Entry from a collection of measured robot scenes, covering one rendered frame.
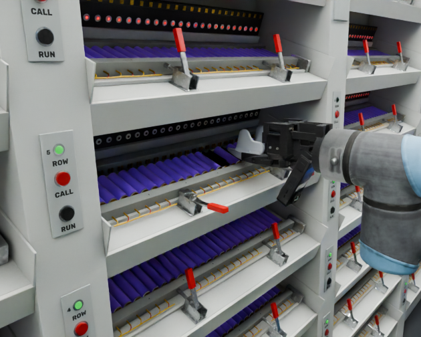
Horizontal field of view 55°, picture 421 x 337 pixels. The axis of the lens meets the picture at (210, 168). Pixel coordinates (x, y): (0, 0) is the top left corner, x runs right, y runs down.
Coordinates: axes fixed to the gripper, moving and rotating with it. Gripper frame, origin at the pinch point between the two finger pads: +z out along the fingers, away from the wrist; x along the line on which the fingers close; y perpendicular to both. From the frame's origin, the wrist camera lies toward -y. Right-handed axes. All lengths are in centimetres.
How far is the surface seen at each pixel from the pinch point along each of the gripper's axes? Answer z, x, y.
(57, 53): -8.4, 41.9, 19.4
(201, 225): -7.5, 19.5, -8.2
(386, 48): 5, -92, 21
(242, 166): -3.5, 3.1, -2.1
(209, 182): -3.5, 12.9, -3.0
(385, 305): -3, -92, -81
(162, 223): -6.6, 27.0, -5.7
